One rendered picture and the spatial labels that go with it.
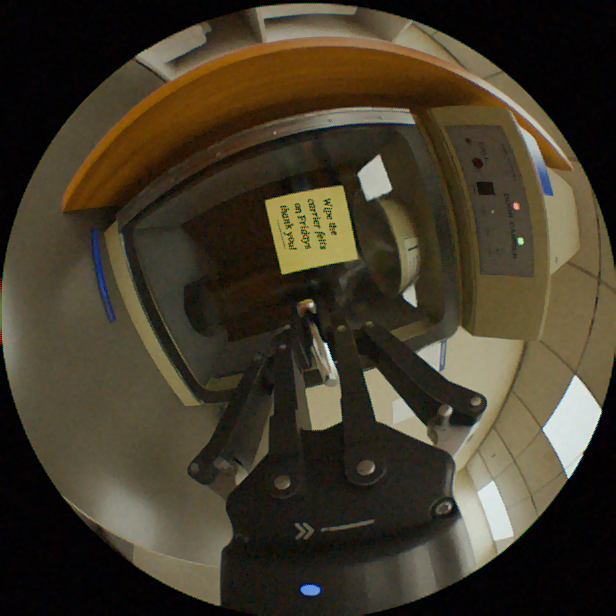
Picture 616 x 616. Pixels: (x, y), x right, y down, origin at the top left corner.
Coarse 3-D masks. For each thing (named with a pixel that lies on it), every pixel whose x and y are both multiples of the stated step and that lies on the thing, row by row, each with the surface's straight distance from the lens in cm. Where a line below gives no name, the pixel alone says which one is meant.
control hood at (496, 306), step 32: (512, 128) 32; (448, 160) 29; (544, 224) 30; (544, 256) 31; (480, 288) 30; (512, 288) 31; (544, 288) 32; (480, 320) 32; (512, 320) 33; (544, 320) 35
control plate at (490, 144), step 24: (456, 144) 29; (480, 144) 29; (504, 144) 30; (504, 168) 29; (504, 192) 28; (480, 216) 28; (504, 216) 28; (528, 216) 29; (480, 240) 28; (504, 240) 29; (528, 240) 29; (480, 264) 29; (504, 264) 29; (528, 264) 30
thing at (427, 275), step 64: (320, 128) 24; (384, 128) 26; (192, 192) 24; (256, 192) 22; (384, 192) 23; (128, 256) 30; (192, 256) 24; (256, 256) 21; (384, 256) 23; (448, 256) 27; (192, 320) 26; (256, 320) 23; (384, 320) 25; (448, 320) 30; (192, 384) 32; (320, 384) 28
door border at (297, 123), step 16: (336, 112) 25; (352, 112) 26; (368, 112) 27; (384, 112) 28; (400, 112) 29; (272, 128) 24; (288, 128) 24; (304, 128) 24; (224, 144) 25; (240, 144) 24; (256, 144) 23; (192, 160) 26; (208, 160) 24; (160, 176) 27; (176, 176) 26; (160, 192) 27; (128, 208) 31
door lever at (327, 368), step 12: (300, 300) 18; (312, 300) 17; (300, 312) 17; (312, 312) 17; (312, 324) 17; (312, 336) 18; (312, 348) 19; (324, 348) 19; (324, 360) 19; (324, 372) 20; (336, 372) 20; (336, 384) 21
